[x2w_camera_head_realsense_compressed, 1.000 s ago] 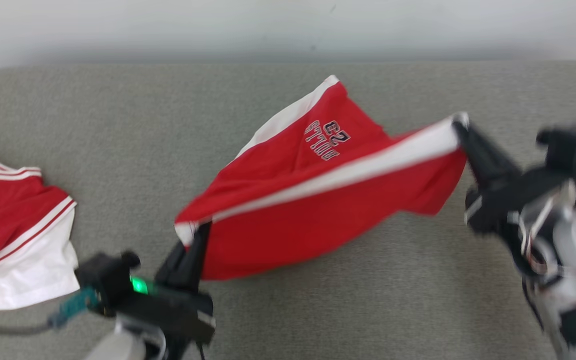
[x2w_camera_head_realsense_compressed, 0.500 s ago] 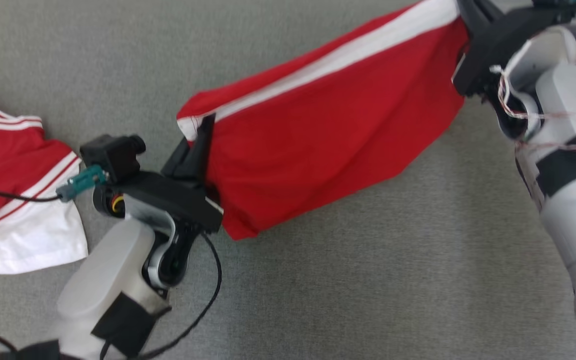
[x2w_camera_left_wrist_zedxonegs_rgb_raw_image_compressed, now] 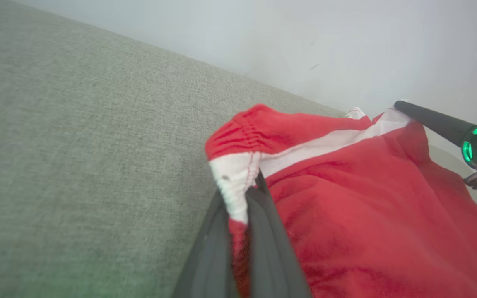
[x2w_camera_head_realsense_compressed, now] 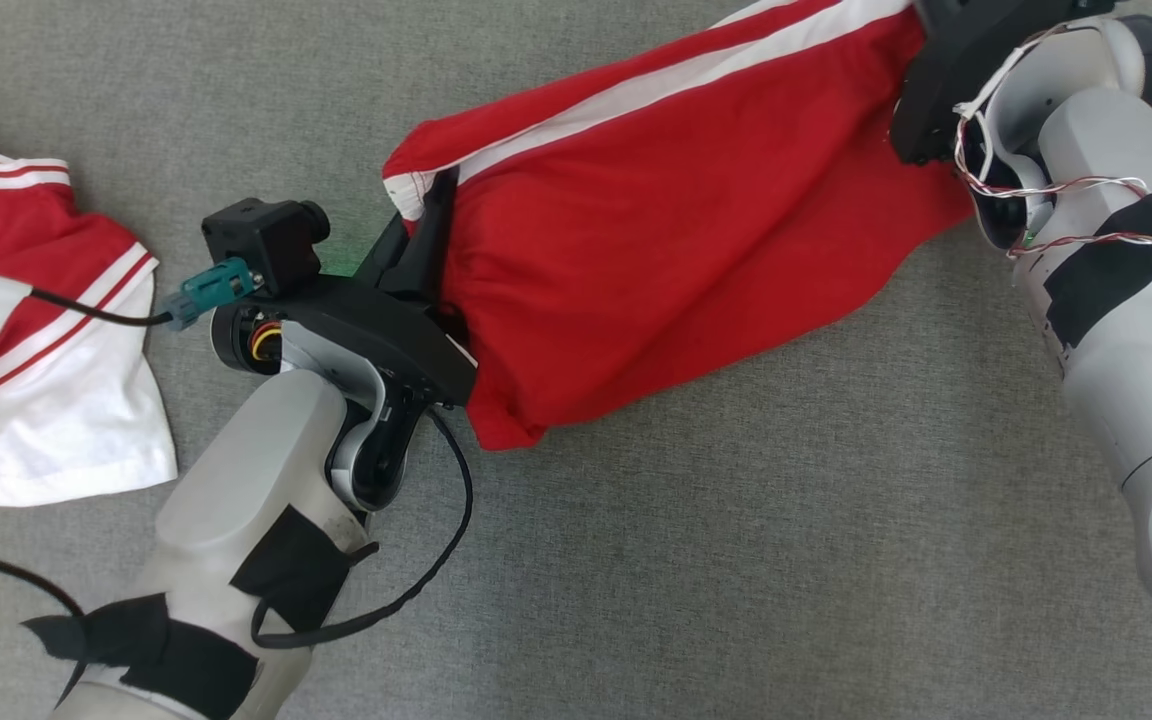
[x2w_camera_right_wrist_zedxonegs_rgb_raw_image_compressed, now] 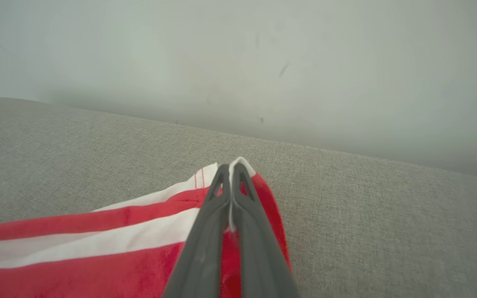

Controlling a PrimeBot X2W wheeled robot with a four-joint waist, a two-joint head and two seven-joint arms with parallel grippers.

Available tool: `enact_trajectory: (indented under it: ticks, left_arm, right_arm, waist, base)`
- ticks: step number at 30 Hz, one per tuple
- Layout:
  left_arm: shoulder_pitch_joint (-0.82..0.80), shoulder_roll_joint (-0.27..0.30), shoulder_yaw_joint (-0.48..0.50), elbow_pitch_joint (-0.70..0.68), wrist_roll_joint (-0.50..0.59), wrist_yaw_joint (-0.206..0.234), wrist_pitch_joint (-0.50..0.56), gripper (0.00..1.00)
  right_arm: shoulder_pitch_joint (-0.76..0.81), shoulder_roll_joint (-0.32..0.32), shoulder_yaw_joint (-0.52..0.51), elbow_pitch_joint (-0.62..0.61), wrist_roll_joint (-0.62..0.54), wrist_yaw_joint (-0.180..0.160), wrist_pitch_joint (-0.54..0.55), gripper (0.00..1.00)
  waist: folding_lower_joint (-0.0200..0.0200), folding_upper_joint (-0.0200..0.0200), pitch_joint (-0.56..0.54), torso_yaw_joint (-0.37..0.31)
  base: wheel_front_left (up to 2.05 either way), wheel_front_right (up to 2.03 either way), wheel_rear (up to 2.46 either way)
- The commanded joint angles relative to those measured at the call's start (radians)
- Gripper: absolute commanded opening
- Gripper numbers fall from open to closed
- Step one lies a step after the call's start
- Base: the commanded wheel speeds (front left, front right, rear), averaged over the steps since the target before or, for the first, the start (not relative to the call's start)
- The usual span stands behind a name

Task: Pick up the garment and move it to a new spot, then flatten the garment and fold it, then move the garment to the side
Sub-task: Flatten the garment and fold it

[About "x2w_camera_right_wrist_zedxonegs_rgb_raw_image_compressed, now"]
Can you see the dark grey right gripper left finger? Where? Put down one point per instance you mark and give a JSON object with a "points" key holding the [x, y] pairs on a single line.
{"points": [[205, 248]]}

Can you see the grey fabric sofa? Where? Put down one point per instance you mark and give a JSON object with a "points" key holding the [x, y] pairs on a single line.
{"points": [[387, 227]]}

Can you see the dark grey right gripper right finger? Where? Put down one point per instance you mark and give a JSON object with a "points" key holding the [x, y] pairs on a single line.
{"points": [[257, 256]]}

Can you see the red garment white stripes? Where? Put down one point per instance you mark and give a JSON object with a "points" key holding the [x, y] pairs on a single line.
{"points": [[77, 277]]}

